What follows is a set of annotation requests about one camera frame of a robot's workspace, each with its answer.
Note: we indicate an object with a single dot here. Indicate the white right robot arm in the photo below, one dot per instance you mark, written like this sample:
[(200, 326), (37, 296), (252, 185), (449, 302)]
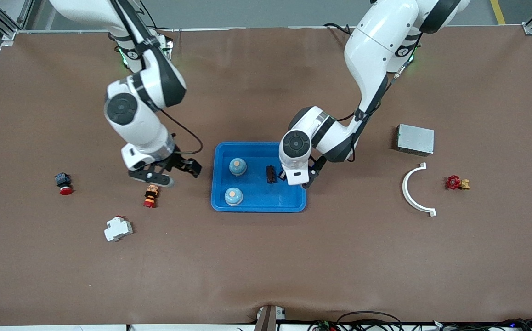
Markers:
[(132, 124)]

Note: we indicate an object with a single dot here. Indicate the red yellow emergency stop button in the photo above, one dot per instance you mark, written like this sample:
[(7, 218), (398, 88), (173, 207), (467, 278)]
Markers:
[(150, 196)]

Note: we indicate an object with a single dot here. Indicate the grey metal table clamp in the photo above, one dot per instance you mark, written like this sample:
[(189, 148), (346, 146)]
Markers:
[(266, 322)]

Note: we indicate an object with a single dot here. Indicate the brass valve with red handwheel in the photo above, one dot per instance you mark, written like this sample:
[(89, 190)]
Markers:
[(453, 182)]

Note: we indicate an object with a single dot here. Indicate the brown table cover sheet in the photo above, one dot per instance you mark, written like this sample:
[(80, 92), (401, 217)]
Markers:
[(266, 262)]

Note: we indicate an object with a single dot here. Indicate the white circuit breaker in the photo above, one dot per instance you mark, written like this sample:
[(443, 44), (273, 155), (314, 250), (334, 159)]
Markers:
[(118, 229)]

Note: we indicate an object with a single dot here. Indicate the white curved plastic bracket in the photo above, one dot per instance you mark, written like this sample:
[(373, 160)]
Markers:
[(404, 188)]

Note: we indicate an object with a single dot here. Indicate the blue dome call bell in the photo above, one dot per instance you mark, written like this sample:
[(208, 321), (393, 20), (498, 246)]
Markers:
[(238, 167), (233, 197)]

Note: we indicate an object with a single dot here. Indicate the red mushroom push button switch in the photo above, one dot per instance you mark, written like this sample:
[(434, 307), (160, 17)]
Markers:
[(63, 180)]

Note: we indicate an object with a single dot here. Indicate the blue plastic tray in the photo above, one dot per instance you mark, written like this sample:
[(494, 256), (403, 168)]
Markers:
[(257, 202)]

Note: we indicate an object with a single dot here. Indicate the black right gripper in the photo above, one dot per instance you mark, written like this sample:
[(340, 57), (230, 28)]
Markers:
[(178, 160)]

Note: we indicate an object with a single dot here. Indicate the silver metal power supply box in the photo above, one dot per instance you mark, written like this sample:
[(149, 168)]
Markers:
[(415, 140)]

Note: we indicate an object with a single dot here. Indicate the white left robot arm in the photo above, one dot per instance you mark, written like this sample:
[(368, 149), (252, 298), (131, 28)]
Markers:
[(376, 46)]

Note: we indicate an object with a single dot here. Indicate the dark brown cylindrical capacitor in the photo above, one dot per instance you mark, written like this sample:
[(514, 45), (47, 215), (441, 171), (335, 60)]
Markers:
[(271, 174)]

